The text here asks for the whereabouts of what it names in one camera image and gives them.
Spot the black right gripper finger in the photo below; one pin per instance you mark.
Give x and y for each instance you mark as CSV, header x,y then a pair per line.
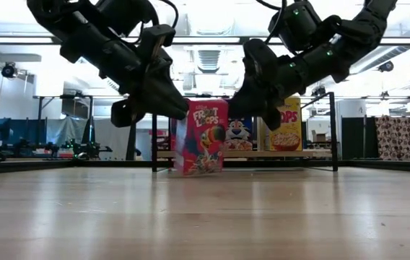
x,y
259,65
271,119

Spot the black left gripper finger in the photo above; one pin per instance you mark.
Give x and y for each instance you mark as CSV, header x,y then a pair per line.
x,y
125,113
165,86

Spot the yellow Corn Pops cereal box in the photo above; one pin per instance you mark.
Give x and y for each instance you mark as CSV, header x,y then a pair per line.
x,y
289,139

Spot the blue Frosted Flakes cereal box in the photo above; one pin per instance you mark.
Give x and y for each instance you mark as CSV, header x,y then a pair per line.
x,y
240,137

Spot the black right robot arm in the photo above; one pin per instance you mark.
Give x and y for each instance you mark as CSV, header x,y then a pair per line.
x,y
356,32

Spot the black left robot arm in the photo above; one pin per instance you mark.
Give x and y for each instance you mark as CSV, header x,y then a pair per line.
x,y
82,29

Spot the black-framed wooden shelf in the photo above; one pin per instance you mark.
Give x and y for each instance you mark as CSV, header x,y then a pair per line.
x,y
309,154

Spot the black ceiling spotlight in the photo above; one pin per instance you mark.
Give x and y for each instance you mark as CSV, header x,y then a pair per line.
x,y
318,91
385,67
8,70

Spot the white board panel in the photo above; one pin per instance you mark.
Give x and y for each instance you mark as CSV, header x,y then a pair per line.
x,y
105,144

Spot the black equipment rack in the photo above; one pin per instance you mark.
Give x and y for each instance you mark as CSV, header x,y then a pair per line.
x,y
77,107

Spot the brown cardboard box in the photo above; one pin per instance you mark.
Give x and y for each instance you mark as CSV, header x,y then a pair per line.
x,y
319,136

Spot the grey blue tarp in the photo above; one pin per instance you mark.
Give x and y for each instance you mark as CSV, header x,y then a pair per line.
x,y
69,130

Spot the black overhead light bar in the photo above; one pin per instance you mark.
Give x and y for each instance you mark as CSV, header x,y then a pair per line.
x,y
205,40

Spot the black partition panel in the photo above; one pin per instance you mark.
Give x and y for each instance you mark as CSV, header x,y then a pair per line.
x,y
353,137

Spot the dark blue partition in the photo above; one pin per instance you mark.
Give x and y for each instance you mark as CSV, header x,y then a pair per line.
x,y
17,130

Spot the brown patterned cloth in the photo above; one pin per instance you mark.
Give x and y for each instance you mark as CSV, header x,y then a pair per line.
x,y
398,137

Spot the silver ceiling air duct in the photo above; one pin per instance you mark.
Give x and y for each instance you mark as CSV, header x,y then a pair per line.
x,y
209,61

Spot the black metal table frame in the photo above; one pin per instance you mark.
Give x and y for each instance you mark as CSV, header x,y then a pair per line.
x,y
371,164

